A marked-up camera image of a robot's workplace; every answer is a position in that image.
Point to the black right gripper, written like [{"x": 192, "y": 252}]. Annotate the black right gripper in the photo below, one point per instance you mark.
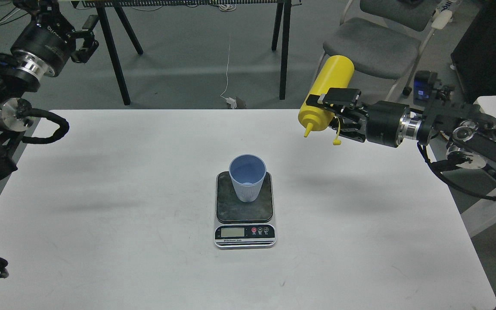
[{"x": 379, "y": 123}]

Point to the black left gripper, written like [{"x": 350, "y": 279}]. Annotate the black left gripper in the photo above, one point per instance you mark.
[{"x": 44, "y": 42}]

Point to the yellow squeeze bottle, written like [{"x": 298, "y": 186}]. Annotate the yellow squeeze bottle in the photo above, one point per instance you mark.
[{"x": 336, "y": 72}]

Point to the blue plastic cup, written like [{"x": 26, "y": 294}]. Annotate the blue plastic cup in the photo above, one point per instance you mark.
[{"x": 247, "y": 173}]

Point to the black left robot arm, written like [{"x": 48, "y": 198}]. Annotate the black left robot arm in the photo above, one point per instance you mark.
[{"x": 20, "y": 122}]

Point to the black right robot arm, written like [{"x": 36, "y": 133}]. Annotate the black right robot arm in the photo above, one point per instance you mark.
[{"x": 450, "y": 136}]

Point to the digital kitchen scale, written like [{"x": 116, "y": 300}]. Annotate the digital kitchen scale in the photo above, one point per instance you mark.
[{"x": 244, "y": 225}]

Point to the grey office chair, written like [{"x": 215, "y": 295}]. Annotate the grey office chair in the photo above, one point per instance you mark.
[{"x": 380, "y": 50}]

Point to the black cabinet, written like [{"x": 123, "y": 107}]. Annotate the black cabinet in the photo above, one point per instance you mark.
[{"x": 475, "y": 55}]

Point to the black table frame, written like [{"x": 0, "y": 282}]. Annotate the black table frame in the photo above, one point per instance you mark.
[{"x": 281, "y": 30}]

